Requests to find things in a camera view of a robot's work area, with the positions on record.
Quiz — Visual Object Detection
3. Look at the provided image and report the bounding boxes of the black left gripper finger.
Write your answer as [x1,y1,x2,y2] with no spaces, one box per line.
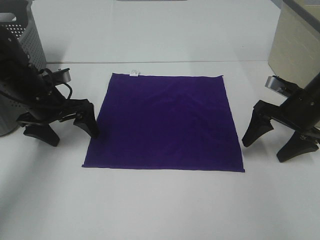
[23,125,60,147]
[73,102,100,139]

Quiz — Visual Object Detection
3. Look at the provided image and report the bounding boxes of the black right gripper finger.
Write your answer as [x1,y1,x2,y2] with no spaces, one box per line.
[242,109,274,147]
[276,131,320,163]

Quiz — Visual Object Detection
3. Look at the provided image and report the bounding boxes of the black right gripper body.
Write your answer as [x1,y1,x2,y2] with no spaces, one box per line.
[253,87,320,139]

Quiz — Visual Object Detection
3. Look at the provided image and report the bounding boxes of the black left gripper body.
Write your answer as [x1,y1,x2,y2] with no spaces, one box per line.
[16,74,89,125]

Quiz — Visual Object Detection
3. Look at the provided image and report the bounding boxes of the purple towel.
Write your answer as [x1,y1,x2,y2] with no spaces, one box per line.
[83,73,245,173]

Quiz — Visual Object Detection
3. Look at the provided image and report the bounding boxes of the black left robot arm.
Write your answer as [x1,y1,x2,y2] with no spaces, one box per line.
[0,27,100,147]

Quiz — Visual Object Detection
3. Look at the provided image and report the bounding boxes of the beige storage bin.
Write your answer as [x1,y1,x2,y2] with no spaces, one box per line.
[268,0,320,88]

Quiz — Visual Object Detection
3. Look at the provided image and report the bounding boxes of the grey perforated laundry basket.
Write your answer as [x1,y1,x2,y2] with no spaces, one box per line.
[0,0,47,136]

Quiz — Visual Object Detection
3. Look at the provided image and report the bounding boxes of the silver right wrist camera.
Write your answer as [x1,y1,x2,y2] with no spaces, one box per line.
[265,75,300,98]

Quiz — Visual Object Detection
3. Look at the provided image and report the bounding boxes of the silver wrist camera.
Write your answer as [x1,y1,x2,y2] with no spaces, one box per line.
[265,75,300,98]
[40,68,71,86]

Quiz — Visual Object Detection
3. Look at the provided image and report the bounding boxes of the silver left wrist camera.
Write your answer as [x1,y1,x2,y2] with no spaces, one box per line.
[40,68,71,86]

